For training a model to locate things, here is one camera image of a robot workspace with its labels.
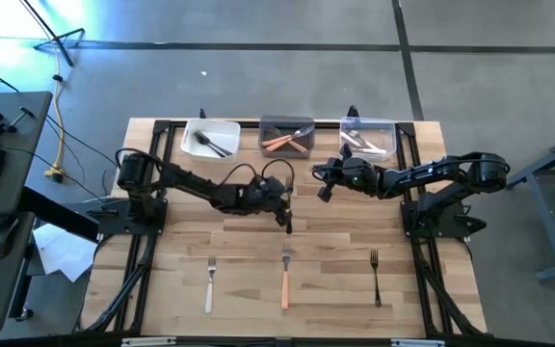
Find black left camera cable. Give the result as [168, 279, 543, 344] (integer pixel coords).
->
[217, 157, 297, 189]

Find white paper sheets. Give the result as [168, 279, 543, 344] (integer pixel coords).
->
[30, 223, 99, 284]

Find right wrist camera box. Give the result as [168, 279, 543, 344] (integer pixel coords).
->
[344, 163, 370, 187]

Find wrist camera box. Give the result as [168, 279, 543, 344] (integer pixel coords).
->
[255, 175, 283, 195]
[344, 163, 370, 187]

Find silver metal bracket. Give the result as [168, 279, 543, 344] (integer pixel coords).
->
[390, 337, 446, 347]
[120, 335, 178, 347]

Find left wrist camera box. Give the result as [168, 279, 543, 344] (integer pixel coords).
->
[255, 175, 283, 195]

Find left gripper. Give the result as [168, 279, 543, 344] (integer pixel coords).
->
[238, 173, 295, 236]

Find white-handled fork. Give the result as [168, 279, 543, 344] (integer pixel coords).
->
[347, 128, 388, 156]
[203, 254, 218, 315]

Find dark grey desk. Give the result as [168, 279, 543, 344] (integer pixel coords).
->
[0, 90, 55, 338]

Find black aluminium table frame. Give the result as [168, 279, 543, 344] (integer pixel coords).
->
[80, 118, 485, 338]

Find blue steel-framed table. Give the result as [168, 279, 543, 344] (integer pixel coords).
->
[505, 125, 555, 283]

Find clear plastic bin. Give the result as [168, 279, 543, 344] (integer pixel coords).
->
[338, 116, 398, 163]

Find white plastic bin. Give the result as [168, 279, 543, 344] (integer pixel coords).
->
[179, 118, 242, 164]

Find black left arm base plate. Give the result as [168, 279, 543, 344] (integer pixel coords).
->
[87, 196, 169, 237]

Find black fork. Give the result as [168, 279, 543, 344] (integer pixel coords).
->
[369, 248, 383, 309]

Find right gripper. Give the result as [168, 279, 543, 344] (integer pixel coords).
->
[311, 143, 383, 202]

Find black computer mouse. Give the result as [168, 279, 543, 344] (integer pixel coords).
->
[0, 215, 20, 261]

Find metal fork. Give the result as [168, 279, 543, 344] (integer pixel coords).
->
[193, 129, 228, 159]

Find black tripod stand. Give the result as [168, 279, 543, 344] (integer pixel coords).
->
[16, 0, 87, 67]

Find orange-handled spoon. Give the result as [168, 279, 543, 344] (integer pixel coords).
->
[261, 123, 316, 148]

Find yellow cable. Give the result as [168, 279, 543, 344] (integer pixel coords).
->
[43, 40, 68, 184]

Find grey translucent plastic bin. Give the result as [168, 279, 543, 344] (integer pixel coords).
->
[257, 115, 316, 160]

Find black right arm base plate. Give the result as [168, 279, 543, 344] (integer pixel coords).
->
[400, 197, 489, 241]

